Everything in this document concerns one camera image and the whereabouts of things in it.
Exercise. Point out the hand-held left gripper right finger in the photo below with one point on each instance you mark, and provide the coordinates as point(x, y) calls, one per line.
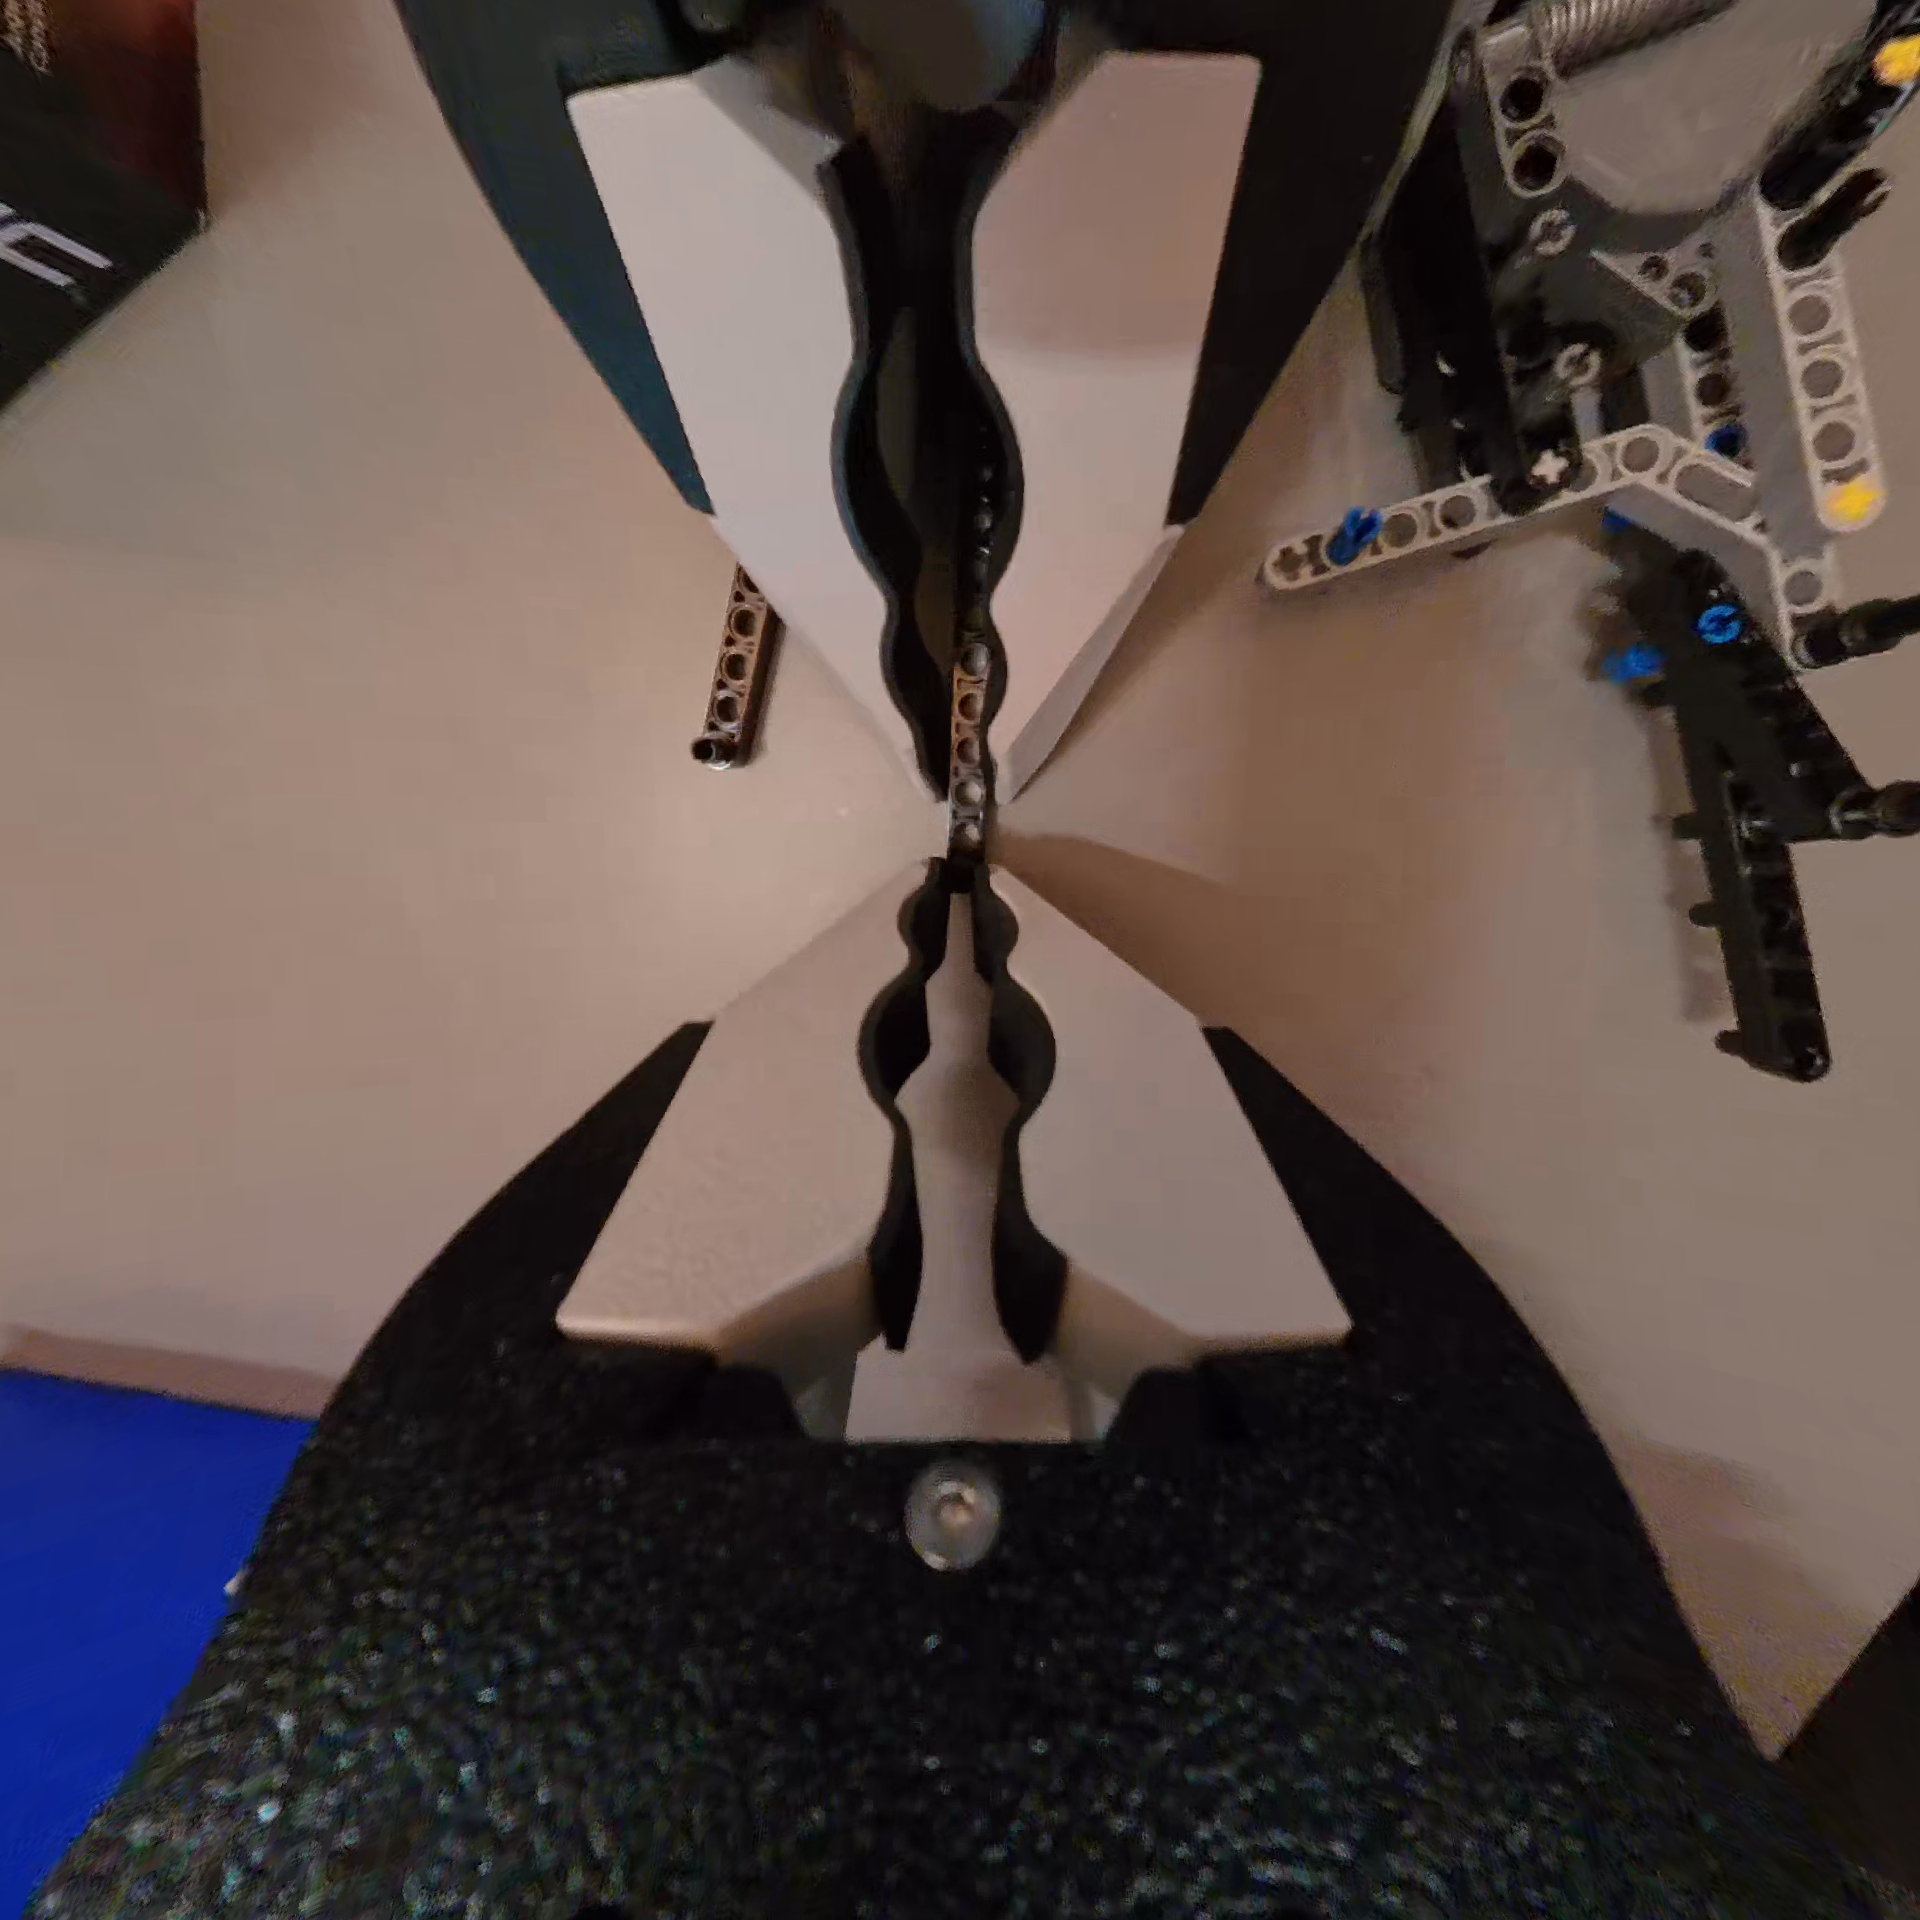
point(1186, 1229)

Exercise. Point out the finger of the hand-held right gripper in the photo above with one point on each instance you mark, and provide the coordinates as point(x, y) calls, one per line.
point(1125, 299)
point(722, 299)

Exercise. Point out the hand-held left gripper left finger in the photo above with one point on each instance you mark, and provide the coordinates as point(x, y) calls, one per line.
point(722, 1229)

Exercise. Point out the black long brick beam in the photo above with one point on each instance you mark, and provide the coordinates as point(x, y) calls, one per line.
point(741, 661)
point(971, 722)

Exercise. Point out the grey black toy brick assembly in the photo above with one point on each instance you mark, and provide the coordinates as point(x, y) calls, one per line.
point(1697, 495)

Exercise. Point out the blue parts bin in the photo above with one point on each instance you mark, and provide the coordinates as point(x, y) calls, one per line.
point(106, 1575)

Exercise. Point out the grey desk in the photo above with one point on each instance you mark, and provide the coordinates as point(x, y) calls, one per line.
point(374, 826)

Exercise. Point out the black toy set box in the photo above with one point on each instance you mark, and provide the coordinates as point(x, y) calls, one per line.
point(75, 165)

